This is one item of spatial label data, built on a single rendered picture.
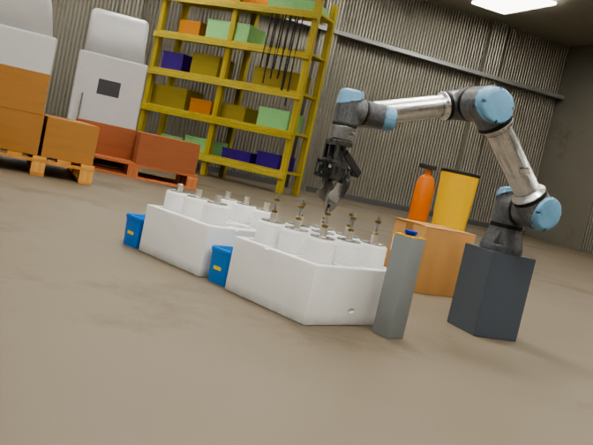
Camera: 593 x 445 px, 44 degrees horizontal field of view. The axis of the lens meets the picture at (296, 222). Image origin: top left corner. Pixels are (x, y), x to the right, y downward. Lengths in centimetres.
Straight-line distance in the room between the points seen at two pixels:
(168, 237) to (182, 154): 388
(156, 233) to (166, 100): 755
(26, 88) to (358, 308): 329
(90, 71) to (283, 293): 544
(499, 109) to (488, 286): 62
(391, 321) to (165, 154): 454
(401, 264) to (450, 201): 641
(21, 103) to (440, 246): 293
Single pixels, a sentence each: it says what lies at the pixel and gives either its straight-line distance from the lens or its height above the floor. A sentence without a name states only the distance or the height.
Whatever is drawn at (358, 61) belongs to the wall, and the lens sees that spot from 1191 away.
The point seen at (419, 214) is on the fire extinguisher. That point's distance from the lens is 565.
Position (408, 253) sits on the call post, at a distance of 222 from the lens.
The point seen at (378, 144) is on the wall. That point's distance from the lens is 1207.
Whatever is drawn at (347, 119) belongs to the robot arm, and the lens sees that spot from 218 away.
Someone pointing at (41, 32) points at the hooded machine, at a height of 111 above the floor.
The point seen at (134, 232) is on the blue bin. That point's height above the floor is 6.
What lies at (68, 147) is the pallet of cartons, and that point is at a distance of 514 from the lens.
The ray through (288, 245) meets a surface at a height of 20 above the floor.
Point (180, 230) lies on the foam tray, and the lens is 267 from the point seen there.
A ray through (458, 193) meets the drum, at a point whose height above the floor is 47.
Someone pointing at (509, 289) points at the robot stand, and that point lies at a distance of 269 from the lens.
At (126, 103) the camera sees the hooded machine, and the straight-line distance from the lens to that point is 745.
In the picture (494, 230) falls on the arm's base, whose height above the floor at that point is 37.
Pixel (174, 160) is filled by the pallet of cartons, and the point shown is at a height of 23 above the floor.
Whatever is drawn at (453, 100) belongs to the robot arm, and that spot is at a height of 76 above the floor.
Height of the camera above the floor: 47
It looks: 5 degrees down
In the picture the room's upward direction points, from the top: 12 degrees clockwise
